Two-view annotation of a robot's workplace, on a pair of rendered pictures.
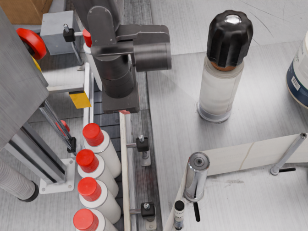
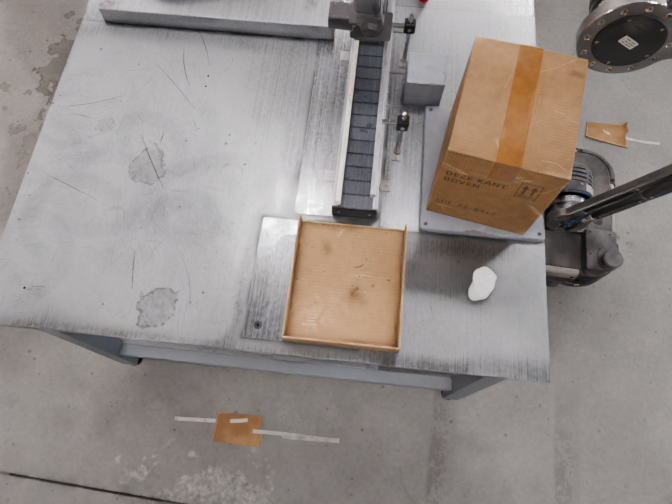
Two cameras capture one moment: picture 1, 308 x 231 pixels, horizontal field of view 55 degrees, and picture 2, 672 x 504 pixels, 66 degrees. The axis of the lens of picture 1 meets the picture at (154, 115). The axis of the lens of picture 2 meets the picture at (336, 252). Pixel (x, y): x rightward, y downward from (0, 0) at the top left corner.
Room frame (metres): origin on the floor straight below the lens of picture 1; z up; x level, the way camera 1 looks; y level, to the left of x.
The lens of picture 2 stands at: (1.69, 0.12, 1.98)
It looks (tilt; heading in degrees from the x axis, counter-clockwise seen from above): 69 degrees down; 186
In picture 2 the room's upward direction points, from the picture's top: 1 degrees counter-clockwise
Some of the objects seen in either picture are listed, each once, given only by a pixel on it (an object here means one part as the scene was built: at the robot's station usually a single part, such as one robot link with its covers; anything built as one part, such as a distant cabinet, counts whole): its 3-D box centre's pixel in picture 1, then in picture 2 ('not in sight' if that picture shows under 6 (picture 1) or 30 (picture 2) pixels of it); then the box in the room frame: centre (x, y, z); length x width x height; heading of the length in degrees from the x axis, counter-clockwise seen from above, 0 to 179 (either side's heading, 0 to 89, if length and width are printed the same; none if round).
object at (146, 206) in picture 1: (141, 211); not in sight; (0.16, 0.05, 0.89); 0.06 x 0.03 x 0.12; 89
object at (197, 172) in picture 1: (195, 178); not in sight; (0.19, -0.07, 0.97); 0.05 x 0.05 x 0.19
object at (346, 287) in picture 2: not in sight; (347, 280); (1.32, 0.11, 0.85); 0.30 x 0.26 x 0.04; 179
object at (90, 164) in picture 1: (97, 176); not in sight; (0.21, 0.13, 0.98); 0.05 x 0.05 x 0.20
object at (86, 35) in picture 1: (99, 61); not in sight; (0.52, 0.12, 0.98); 0.05 x 0.05 x 0.20
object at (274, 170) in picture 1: (287, 155); not in sight; (0.21, -0.26, 0.97); 0.02 x 0.02 x 0.19
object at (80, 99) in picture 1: (80, 99); not in sight; (0.33, 0.14, 1.09); 0.03 x 0.01 x 0.06; 89
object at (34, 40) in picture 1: (27, 46); not in sight; (0.24, 0.13, 1.33); 0.04 x 0.03 x 0.04; 54
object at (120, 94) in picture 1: (117, 79); not in sight; (0.34, 0.06, 1.13); 0.10 x 0.07 x 0.07; 179
